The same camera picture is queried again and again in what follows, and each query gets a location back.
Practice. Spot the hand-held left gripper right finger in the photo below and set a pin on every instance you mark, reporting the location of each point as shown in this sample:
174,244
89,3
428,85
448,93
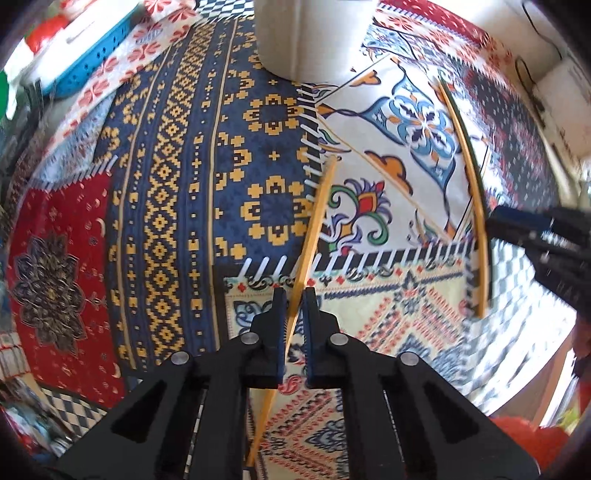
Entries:
308,350

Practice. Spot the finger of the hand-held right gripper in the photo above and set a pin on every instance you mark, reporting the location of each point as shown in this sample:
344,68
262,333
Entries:
526,218
545,267

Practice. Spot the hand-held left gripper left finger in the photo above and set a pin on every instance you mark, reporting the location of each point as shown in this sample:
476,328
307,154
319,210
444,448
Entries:
282,341

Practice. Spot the dark green chopstick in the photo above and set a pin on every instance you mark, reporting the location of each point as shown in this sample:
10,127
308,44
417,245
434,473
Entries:
490,277

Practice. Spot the yellow chopstick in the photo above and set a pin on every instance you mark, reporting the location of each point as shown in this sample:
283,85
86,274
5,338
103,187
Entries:
463,138
314,235

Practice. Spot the white plastic container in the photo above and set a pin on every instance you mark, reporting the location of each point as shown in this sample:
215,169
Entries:
314,37

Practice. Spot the white rice cooker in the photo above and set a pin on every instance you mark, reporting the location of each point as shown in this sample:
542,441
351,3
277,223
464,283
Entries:
568,92

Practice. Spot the patterned patchwork tablecloth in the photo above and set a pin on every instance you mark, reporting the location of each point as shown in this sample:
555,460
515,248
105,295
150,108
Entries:
184,184

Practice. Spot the blue perforated basket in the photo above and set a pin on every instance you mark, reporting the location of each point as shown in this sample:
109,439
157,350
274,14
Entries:
97,50

